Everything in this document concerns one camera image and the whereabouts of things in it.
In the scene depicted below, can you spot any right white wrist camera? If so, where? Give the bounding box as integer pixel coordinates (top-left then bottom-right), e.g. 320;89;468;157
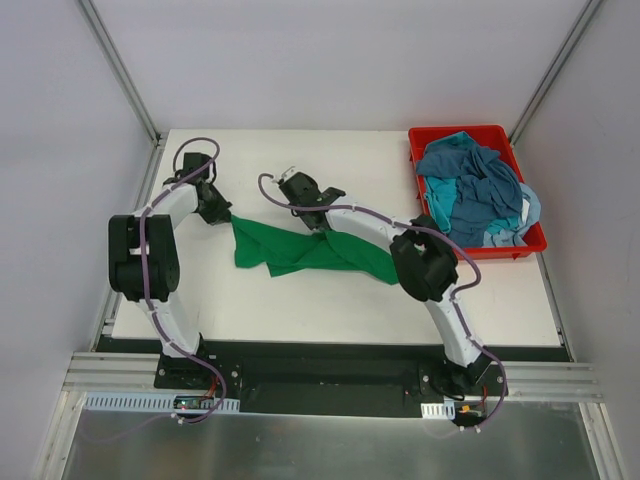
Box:
274;166;297;185

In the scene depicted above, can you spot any green polo shirt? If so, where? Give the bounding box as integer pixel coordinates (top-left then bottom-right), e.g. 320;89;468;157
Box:
231;216;399;285

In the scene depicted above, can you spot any left white cable duct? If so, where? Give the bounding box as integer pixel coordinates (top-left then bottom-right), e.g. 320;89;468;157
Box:
84;392;218;415

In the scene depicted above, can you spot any right white cable duct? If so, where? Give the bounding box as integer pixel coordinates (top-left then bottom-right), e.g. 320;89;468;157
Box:
420;402;456;421

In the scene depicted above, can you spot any dark blue t shirt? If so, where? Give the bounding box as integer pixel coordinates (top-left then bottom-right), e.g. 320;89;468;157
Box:
415;137;524;249

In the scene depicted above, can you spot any light blue t shirt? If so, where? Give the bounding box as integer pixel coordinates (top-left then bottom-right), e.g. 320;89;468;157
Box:
517;183;541;236

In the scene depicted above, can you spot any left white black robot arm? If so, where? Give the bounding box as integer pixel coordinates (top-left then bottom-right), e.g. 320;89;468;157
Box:
108;152;231;389

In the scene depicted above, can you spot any front aluminium frame rail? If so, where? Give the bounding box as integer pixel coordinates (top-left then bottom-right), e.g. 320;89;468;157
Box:
63;352;604;403

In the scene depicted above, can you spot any left aluminium frame post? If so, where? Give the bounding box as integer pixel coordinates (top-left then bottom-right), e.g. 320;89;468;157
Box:
75;0;162;145

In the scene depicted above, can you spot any teal t shirt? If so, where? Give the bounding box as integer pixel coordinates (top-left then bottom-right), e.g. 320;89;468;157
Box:
424;130;531;249

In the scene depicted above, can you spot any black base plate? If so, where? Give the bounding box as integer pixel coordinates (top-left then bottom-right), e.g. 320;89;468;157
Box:
97;337;571;416

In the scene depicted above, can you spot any aluminium frame post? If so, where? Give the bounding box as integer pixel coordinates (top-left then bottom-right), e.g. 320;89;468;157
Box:
75;0;162;145
508;0;607;146

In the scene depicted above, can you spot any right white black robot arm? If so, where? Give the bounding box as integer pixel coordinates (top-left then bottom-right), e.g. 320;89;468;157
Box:
275;169;491;395

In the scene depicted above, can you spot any right aluminium frame post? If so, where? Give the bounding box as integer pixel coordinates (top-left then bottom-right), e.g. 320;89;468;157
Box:
508;0;607;146

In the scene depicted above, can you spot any white cable duct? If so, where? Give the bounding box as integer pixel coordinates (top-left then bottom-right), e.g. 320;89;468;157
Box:
84;392;218;415
420;402;456;421

